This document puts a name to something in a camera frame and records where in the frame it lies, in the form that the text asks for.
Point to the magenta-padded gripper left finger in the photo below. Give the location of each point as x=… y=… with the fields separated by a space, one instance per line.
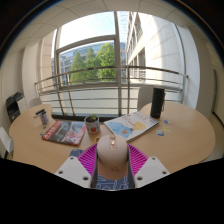
x=73 y=171

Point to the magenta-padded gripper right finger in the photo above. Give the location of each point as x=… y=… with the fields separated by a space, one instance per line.
x=151 y=171

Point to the white computer mouse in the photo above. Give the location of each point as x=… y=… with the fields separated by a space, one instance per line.
x=112 y=160

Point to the blue patterned mouse pad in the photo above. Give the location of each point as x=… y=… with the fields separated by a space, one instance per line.
x=111 y=184

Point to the round blue sticker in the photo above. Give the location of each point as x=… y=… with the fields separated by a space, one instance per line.
x=160 y=133

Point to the red cover magazine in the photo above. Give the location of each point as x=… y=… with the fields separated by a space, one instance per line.
x=65 y=131

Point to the round yellow sticker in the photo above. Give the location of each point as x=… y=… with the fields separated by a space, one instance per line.
x=167 y=129

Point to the small potted plant cup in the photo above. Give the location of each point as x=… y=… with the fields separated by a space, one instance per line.
x=92 y=126

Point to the light blue cover magazine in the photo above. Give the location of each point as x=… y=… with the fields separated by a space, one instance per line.
x=131 y=126

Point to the black stapler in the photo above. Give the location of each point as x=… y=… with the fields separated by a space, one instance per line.
x=40 y=112

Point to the black cylindrical bottle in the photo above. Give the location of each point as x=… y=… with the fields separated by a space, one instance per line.
x=157 y=103

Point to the white chair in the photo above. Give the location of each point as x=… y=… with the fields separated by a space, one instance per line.
x=5 y=140
x=144 y=98
x=34 y=102

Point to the black printer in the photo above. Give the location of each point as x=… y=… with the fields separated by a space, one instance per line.
x=13 y=108

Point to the metal balcony railing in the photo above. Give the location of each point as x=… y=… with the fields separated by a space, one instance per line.
x=100 y=68

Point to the large glass window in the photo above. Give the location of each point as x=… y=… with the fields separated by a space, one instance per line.
x=86 y=26

